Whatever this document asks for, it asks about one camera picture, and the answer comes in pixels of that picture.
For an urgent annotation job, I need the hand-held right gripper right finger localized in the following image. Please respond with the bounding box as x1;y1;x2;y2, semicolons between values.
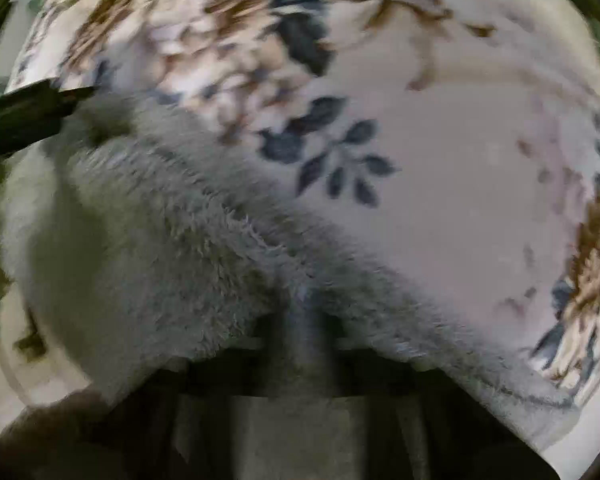
324;310;431;411

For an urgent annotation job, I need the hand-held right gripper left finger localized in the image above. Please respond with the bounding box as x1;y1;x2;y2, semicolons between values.
150;310;292;411

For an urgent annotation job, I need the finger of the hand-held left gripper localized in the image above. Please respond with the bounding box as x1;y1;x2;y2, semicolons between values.
0;84;97;157

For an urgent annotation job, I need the grey fluffy towel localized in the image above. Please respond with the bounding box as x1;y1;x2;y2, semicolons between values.
0;92;581;453

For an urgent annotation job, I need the floral printed blanket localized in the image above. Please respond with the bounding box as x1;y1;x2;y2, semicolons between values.
0;0;600;461

